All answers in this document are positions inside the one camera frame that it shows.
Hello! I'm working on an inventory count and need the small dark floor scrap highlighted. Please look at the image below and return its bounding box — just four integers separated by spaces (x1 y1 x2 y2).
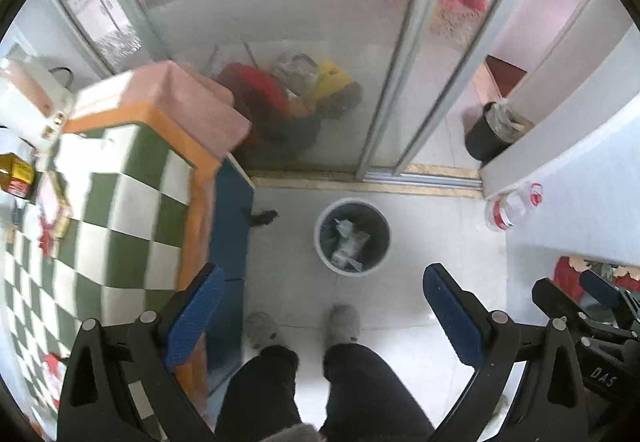
250 209 280 228

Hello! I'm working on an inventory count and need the person's right leg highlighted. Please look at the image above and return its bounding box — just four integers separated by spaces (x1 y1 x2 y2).
320 343 437 442

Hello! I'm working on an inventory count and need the person's leg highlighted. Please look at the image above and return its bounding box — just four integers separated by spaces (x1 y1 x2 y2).
320 343 437 442
215 344 321 442

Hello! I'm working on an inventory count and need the person's left leg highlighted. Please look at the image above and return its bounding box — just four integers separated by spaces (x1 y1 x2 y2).
215 344 321 442

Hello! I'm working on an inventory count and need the grey right slipper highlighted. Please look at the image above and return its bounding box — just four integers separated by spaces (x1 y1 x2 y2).
326 304 362 348

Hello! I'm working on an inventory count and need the red bag behind glass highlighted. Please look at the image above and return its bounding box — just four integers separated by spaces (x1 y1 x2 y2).
216 62 292 123

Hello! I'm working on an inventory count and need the yellow pink snack packet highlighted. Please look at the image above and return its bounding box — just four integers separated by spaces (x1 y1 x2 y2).
32 169 74 241

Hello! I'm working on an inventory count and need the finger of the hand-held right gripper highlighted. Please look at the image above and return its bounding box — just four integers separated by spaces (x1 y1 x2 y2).
579 269 640 329
531 277 637 344

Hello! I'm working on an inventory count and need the sliding glass door frame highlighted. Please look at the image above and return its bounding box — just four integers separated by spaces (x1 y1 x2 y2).
357 0 538 183

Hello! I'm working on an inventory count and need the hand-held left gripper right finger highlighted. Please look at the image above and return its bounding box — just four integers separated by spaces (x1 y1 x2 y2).
422 263 591 442

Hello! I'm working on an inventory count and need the clear plastic bottle red label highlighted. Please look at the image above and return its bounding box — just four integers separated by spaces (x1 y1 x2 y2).
485 182 544 233

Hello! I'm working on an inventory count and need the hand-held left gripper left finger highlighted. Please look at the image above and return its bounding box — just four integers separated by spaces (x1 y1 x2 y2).
57 263 226 442

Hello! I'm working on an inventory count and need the green white checkered tablecloth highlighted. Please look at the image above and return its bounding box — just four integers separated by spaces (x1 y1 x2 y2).
0 72 223 435

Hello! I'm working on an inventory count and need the yellow oil bottle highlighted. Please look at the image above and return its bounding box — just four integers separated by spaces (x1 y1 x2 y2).
0 151 37 199

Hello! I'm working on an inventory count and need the grey left slipper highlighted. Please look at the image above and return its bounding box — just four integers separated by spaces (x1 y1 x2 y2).
244 312 279 351

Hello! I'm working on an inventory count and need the blue cabinet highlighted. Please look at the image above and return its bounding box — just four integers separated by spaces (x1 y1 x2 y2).
206 154 257 375

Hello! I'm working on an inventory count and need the yellow bag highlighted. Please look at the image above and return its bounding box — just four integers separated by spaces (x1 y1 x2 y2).
312 59 362 104

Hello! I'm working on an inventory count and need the round bin with black bag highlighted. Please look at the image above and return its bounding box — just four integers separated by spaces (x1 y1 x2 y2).
314 197 392 277

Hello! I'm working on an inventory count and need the black outdoor bin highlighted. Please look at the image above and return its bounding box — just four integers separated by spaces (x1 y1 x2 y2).
464 99 533 163

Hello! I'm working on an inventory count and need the red floral mat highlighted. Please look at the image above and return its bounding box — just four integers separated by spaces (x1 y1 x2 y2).
552 255 640 305

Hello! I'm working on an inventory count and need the grey slipper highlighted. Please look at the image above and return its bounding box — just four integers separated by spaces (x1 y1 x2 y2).
326 304 362 348
244 312 279 351

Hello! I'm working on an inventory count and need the wooden box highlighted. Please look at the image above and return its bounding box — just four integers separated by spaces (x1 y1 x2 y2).
472 53 529 107

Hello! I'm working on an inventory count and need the pink cloth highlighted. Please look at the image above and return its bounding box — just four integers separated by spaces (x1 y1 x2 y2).
122 60 252 158

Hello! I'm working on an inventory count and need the white appliance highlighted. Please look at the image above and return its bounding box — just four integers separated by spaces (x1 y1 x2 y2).
0 56 77 150

